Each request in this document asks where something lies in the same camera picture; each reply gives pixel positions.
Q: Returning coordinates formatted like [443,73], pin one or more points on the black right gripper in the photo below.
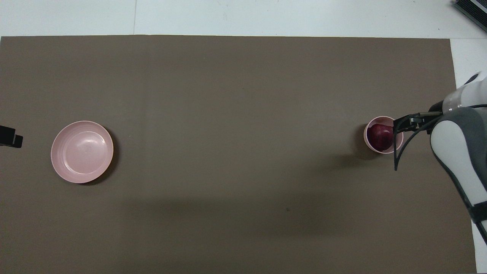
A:
[424,118]

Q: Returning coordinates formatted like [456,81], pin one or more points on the dark red apple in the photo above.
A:
[381,137]

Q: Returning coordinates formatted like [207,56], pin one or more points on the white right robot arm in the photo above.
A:
[452,144]

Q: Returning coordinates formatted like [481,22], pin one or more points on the pink bowl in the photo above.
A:
[367,135]

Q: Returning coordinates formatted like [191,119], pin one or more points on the pink plate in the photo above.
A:
[81,152]

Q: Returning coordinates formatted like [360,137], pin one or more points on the dark ribbed panel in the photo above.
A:
[473,11]

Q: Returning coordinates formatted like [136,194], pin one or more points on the brown table mat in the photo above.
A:
[243,95]

